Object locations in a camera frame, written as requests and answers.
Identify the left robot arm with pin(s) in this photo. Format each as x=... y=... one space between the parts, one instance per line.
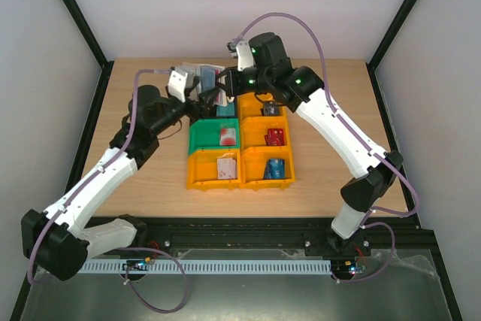
x=59 y=239

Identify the teal card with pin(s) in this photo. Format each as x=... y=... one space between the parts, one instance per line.
x=226 y=111

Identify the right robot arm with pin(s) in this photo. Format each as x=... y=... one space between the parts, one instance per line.
x=263 y=67

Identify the green bin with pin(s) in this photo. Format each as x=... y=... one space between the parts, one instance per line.
x=204 y=134

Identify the yellow bin middle right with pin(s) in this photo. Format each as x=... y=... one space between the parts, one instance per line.
x=253 y=130

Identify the yellow bin front right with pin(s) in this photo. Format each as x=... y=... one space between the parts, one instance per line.
x=253 y=161

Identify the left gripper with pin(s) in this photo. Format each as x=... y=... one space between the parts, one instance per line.
x=194 y=113

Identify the yellow bin front left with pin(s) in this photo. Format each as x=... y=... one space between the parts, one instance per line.
x=202 y=171

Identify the black bin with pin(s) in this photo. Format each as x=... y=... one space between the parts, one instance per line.
x=212 y=114

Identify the grey cable duct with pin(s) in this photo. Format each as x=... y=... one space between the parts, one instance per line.
x=205 y=267

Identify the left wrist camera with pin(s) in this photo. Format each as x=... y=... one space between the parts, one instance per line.
x=182 y=84

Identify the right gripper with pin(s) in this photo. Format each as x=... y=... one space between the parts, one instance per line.
x=229 y=81

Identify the red white card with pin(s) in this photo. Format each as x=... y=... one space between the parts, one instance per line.
x=228 y=137

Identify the black aluminium frame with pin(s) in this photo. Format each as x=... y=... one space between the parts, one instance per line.
x=258 y=232

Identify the dark blue card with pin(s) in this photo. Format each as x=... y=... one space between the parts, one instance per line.
x=271 y=109

